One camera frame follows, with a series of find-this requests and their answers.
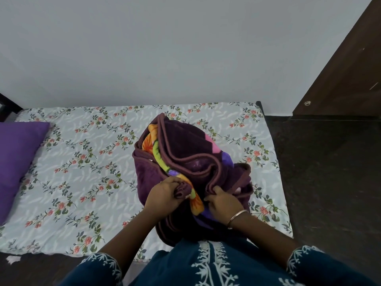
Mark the person's left hand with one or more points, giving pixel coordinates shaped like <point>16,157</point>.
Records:
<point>163,195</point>

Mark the person's right hand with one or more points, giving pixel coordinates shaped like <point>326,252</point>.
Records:
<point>223,203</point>

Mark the person's left fingers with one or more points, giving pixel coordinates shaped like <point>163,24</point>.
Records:
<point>177,184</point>

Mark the person's right thumb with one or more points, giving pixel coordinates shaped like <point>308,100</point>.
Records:
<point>210,199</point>

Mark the maroon floral fleece blanket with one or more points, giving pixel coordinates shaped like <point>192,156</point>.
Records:
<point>190,172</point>

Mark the person's right forearm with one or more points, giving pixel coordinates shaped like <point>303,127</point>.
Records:
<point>262,236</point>

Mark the person's left forearm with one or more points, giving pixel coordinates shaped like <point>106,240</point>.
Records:
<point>131,238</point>

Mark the gold bangle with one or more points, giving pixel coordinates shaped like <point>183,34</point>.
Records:
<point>236,218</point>

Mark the blue embroidered kurta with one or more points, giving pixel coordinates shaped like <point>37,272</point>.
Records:
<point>214,265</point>

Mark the floral bed sheet mattress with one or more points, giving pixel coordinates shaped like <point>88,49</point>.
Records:
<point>89,181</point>

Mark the purple pillow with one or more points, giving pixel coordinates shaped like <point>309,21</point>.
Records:
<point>16,163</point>

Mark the dark wooden door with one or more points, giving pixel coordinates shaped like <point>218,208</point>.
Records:
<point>345,71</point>

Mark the dark bed frame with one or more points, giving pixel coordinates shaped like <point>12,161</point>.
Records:
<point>7,108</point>

